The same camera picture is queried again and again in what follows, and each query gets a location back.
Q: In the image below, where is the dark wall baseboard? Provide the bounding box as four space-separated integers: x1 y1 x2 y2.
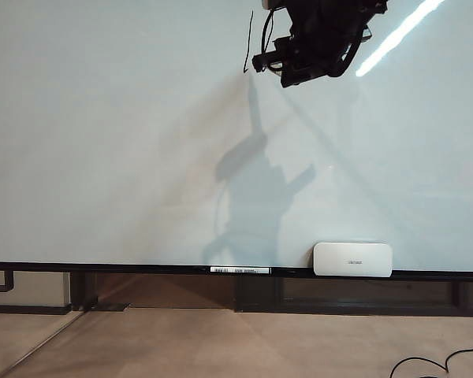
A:
0 303 73 316

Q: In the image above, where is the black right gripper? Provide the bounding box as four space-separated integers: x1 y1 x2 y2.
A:
273 0 388 90

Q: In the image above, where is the white marker pen with label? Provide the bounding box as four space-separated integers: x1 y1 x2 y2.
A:
210 266 274 276

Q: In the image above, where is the white whiteboard eraser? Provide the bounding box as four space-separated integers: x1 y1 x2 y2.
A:
312 241 394 278

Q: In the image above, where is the white glass whiteboard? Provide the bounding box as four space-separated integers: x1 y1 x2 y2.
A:
0 0 473 272

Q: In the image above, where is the black marker pen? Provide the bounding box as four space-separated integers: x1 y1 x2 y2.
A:
251 54 289 72

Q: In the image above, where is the black floor cable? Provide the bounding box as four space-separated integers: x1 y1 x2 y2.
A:
389 342 473 378

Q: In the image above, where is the thick black gripper cable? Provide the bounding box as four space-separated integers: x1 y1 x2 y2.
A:
330 22 374 79

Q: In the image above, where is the black bent pipe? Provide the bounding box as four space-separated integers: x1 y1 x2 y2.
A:
0 269 16 293

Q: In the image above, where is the thin grey floor strip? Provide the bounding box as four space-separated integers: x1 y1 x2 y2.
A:
6 310 84 378

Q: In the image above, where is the black whiteboard stand leg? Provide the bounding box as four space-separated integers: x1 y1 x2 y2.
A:
69 271 132 313

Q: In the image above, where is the black whiteboard pen tray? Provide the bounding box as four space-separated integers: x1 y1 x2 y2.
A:
0 259 473 283

